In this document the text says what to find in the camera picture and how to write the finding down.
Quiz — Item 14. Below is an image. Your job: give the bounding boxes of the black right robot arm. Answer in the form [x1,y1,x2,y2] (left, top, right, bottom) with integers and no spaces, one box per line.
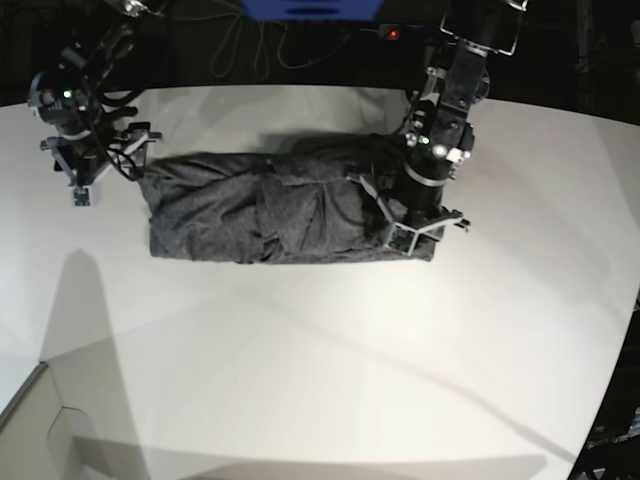
[27,1,167,207]

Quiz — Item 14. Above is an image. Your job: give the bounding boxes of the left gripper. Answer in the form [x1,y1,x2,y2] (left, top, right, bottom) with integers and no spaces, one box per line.
[347,144,470,258]

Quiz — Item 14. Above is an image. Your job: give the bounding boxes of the black power strip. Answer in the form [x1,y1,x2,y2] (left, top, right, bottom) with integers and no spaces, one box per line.
[374,23,440,43]

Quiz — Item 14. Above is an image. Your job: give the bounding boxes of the grey cables behind table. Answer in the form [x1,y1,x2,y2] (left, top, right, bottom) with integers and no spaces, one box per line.
[209,9,351,79]

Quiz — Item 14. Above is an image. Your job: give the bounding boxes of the grey t-shirt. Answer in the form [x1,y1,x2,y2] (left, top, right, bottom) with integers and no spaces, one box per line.
[142,132,446,266]

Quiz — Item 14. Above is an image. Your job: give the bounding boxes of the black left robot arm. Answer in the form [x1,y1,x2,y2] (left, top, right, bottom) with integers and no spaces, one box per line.
[350,1,528,260]

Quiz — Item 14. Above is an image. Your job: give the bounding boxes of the blue box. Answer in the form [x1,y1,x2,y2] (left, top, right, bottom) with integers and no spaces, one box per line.
[241,0,383,21]

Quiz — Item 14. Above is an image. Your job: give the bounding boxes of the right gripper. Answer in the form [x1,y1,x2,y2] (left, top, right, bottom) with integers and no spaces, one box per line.
[28,74,163,207]

